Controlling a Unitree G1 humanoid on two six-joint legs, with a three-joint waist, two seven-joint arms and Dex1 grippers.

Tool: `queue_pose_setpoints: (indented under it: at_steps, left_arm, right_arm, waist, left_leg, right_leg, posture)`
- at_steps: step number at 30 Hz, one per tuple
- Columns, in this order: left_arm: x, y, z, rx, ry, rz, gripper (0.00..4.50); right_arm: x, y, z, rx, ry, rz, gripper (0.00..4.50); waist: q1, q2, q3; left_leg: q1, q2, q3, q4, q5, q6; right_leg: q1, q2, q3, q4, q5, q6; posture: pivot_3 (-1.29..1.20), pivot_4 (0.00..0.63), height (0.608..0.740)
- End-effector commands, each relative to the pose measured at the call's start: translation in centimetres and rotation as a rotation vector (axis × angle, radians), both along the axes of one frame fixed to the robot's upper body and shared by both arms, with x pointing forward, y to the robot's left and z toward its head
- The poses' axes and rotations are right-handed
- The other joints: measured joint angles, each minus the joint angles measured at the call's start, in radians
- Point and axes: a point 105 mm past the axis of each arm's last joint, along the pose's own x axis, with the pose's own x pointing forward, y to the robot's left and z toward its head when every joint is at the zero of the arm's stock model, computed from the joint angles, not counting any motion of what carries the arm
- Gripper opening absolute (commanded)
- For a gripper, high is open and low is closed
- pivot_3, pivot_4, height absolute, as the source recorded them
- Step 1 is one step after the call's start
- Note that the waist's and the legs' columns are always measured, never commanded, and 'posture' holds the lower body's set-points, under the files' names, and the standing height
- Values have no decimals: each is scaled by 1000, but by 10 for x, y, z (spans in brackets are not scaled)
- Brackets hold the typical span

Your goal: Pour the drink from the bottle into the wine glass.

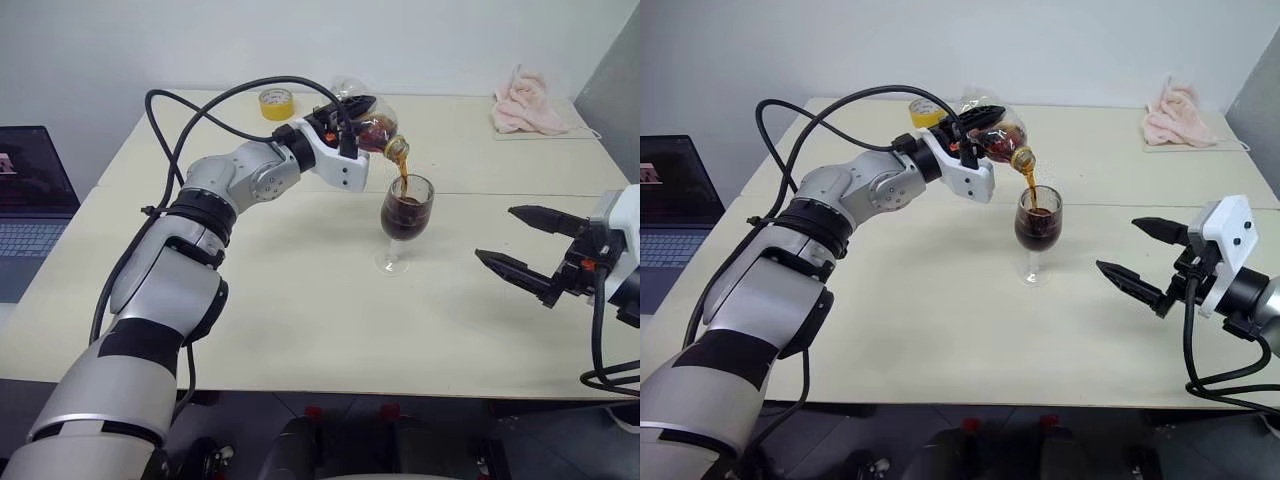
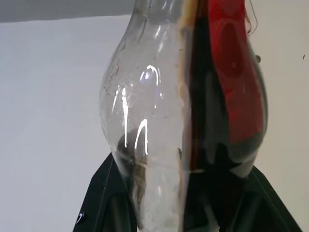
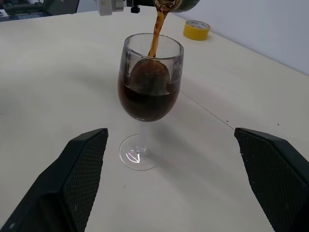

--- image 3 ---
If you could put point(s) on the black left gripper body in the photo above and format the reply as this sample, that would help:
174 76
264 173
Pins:
135 8

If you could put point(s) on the yellow tape roll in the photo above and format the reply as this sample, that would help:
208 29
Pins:
196 32

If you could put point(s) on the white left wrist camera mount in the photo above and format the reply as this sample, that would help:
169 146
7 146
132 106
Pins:
105 7

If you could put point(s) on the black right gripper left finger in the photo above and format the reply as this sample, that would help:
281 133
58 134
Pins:
53 188

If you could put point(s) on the dark soy sauce bottle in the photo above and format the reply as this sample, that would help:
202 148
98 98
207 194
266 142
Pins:
183 6

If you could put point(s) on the wine glass with dark liquid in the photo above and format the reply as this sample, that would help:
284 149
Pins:
148 104

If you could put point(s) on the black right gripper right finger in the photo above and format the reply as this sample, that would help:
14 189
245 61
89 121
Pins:
282 183

